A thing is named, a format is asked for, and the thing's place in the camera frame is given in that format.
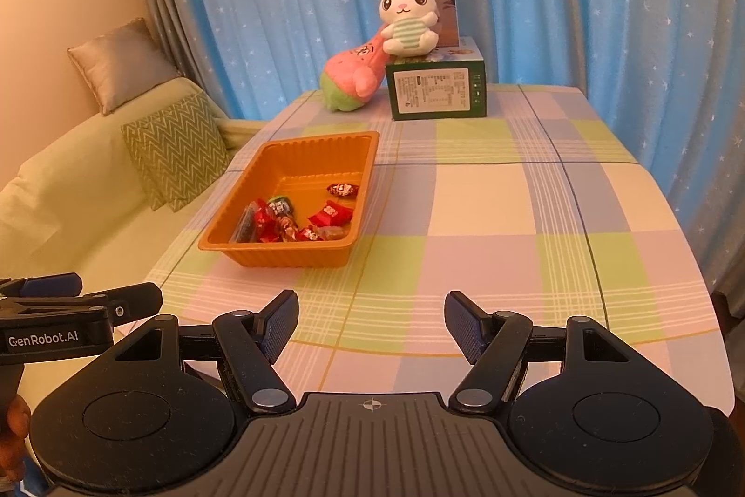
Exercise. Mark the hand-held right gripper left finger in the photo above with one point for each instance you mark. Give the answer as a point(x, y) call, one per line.
point(280, 325)

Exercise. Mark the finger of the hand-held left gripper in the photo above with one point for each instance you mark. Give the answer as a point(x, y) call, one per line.
point(131, 302)
point(46, 285)

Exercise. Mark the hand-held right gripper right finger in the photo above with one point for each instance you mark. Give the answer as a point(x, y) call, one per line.
point(463, 325)

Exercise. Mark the red candy packet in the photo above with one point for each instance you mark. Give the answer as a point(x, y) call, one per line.
point(330, 213)
point(308, 234)

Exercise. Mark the tan snack packet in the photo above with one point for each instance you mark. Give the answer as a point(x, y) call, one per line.
point(330, 233)

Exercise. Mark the green snack stick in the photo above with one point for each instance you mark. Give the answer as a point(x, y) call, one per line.
point(283, 211)

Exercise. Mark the dark red shiny candy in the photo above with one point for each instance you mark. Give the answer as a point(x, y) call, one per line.
point(342, 189)

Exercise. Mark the orange plastic tray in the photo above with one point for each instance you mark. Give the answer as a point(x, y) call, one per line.
point(302, 165)

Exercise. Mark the person's left hand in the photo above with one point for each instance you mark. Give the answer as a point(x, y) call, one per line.
point(13, 439)

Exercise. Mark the light green sofa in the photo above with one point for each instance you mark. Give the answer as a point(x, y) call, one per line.
point(58, 194)

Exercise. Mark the checked pastel tablecloth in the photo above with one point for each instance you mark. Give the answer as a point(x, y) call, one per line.
point(495, 217)

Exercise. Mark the green chevron pillow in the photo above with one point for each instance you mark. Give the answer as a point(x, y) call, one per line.
point(174, 153)

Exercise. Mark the grey pillow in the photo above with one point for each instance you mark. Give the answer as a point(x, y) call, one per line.
point(122, 66)

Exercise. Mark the green cardboard box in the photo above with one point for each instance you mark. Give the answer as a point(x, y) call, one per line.
point(436, 92)

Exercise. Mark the pink green plush toy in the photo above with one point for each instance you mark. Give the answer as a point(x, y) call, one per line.
point(349, 78)

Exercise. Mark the white bunny plush toy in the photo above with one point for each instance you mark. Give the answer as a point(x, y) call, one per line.
point(407, 19)

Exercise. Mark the beige printed box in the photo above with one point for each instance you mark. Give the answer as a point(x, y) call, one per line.
point(449, 8)

